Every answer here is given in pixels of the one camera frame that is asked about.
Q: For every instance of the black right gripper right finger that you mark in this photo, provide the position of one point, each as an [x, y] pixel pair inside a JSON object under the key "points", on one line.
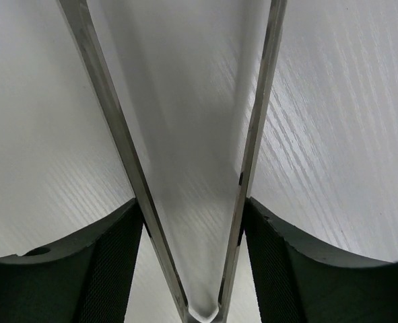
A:
{"points": [[300, 278]]}

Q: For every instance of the stainless steel tongs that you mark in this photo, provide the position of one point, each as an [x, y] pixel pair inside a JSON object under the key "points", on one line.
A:
{"points": [[78, 18]]}

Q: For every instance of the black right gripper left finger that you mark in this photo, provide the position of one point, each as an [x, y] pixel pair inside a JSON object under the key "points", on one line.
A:
{"points": [[83, 277]]}

